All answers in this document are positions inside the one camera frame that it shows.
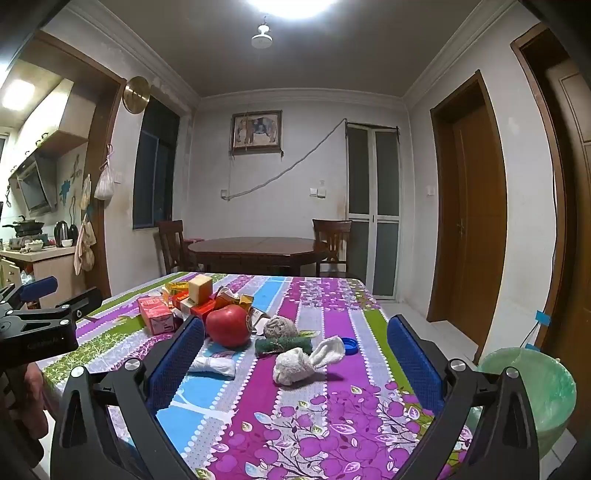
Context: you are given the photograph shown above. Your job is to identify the grey crumpled cloth ball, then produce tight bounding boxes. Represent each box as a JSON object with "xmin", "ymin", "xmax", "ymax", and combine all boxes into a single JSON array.
[{"xmin": 263, "ymin": 316, "xmax": 299, "ymax": 342}]

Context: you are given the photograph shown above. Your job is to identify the orange paper carton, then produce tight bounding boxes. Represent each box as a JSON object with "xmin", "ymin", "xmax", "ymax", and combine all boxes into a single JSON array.
[{"xmin": 216, "ymin": 286, "xmax": 256, "ymax": 315}]

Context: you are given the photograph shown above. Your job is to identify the hanging white plastic bag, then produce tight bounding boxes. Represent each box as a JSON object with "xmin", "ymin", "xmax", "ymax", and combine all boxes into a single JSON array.
[{"xmin": 94, "ymin": 144, "xmax": 115, "ymax": 201}]

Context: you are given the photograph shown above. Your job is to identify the yellow sponge block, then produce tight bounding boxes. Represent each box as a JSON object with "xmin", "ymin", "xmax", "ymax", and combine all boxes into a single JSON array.
[{"xmin": 188, "ymin": 275, "xmax": 214, "ymax": 305}]

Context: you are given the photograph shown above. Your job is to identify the round dark wooden dining table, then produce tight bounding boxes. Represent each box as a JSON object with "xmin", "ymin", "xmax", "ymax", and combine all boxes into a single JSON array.
[{"xmin": 187, "ymin": 237, "xmax": 331, "ymax": 278}]

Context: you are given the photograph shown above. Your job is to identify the black wok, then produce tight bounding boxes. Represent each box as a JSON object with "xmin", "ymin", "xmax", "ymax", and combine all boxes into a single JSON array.
[{"xmin": 2, "ymin": 216, "xmax": 46, "ymax": 237}]

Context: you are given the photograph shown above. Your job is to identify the kitchen counter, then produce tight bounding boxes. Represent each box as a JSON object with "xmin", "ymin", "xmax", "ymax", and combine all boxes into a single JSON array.
[{"xmin": 0, "ymin": 244, "xmax": 78, "ymax": 315}]

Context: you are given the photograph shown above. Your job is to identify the range hood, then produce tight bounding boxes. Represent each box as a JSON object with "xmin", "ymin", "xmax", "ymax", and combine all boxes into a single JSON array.
[{"xmin": 16, "ymin": 152, "xmax": 59, "ymax": 216}]

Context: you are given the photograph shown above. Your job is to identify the pink red carton box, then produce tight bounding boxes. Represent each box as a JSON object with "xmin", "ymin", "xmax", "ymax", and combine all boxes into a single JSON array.
[{"xmin": 137, "ymin": 296, "xmax": 182, "ymax": 336}]

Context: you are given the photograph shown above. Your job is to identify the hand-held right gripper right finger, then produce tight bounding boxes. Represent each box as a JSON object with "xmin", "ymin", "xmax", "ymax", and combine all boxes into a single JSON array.
[{"xmin": 387, "ymin": 315, "xmax": 541, "ymax": 480}]

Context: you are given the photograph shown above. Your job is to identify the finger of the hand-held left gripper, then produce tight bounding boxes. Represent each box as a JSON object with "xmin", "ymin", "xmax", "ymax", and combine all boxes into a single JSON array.
[
  {"xmin": 9, "ymin": 287, "xmax": 103, "ymax": 324},
  {"xmin": 0, "ymin": 276, "xmax": 59, "ymax": 315}
]

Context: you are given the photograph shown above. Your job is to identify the framed wall picture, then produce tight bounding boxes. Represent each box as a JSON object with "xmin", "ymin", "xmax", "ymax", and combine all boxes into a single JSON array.
[{"xmin": 229, "ymin": 110, "xmax": 283, "ymax": 154}]

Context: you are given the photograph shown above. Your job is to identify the kitchen wall cabinet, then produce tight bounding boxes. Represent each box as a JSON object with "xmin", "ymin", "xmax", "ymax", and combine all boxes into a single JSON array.
[{"xmin": 0, "ymin": 69, "xmax": 99, "ymax": 177}]

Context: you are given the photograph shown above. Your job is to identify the brown panelled wooden door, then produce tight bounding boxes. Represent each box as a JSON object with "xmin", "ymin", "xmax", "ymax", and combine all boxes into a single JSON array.
[{"xmin": 510, "ymin": 21, "xmax": 591, "ymax": 384}]

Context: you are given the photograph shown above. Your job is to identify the round brass wall plate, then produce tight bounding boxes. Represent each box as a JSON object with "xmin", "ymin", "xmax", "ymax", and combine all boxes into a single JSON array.
[{"xmin": 122, "ymin": 76, "xmax": 150, "ymax": 113}]

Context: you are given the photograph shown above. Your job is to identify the dark wooden chair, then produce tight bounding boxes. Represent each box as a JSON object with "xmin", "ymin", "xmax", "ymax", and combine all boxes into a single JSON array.
[
  {"xmin": 157, "ymin": 220, "xmax": 204, "ymax": 276},
  {"xmin": 312, "ymin": 219, "xmax": 353, "ymax": 278}
]

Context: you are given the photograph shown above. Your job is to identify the person's left hand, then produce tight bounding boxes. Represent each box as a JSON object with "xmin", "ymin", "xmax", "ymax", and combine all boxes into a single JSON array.
[{"xmin": 24, "ymin": 362, "xmax": 51, "ymax": 435}]

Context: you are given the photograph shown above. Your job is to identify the white small cloth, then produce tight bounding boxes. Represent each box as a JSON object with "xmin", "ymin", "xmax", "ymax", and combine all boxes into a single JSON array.
[{"xmin": 188, "ymin": 355, "xmax": 236, "ymax": 377}]

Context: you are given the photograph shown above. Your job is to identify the white ceiling lamp fixture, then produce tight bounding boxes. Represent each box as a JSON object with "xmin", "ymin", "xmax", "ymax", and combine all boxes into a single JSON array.
[{"xmin": 251, "ymin": 16, "xmax": 278, "ymax": 49}]

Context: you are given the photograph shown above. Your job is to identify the red cigarette pack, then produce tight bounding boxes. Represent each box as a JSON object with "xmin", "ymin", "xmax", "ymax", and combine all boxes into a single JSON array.
[{"xmin": 189, "ymin": 301, "xmax": 219, "ymax": 325}]

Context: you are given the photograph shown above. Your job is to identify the hanging kitchen cloths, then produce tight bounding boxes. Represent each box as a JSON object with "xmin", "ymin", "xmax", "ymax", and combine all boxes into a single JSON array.
[{"xmin": 73, "ymin": 217, "xmax": 97, "ymax": 274}]

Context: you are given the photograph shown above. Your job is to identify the white rolled cloth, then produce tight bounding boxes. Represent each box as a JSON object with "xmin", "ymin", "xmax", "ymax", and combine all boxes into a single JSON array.
[{"xmin": 273, "ymin": 336, "xmax": 345, "ymax": 385}]

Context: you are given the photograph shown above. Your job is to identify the green lined trash bin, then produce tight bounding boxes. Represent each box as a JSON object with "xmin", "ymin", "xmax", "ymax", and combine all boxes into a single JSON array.
[{"xmin": 475, "ymin": 347, "xmax": 578, "ymax": 457}]

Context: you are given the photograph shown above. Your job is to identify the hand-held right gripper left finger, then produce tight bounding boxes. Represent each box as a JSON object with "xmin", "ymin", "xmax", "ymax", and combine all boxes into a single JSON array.
[{"xmin": 50, "ymin": 316, "xmax": 206, "ymax": 480}]

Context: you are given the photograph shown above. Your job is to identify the red apple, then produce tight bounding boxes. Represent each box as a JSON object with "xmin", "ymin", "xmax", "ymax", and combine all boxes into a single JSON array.
[{"xmin": 206, "ymin": 305, "xmax": 254, "ymax": 348}]

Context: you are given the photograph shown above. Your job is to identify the dark electric kettle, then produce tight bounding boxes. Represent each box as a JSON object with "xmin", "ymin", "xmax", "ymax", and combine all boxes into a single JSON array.
[{"xmin": 54, "ymin": 220, "xmax": 79, "ymax": 248}]

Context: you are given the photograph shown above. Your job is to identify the wall rope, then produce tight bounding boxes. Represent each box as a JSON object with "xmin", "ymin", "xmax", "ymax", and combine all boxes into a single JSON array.
[{"xmin": 223, "ymin": 117, "xmax": 348, "ymax": 201}]

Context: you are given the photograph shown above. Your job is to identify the frosted glass double door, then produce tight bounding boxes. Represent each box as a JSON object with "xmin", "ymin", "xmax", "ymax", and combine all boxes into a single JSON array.
[{"xmin": 346, "ymin": 122, "xmax": 400, "ymax": 299}]

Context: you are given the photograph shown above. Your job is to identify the purple floral striped tablecloth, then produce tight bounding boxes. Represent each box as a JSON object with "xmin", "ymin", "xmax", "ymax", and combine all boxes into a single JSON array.
[{"xmin": 39, "ymin": 272, "xmax": 476, "ymax": 480}]

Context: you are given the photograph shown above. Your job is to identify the dark wall window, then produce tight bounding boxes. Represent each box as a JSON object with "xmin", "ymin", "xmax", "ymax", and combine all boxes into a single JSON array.
[{"xmin": 132, "ymin": 98, "xmax": 181, "ymax": 231}]

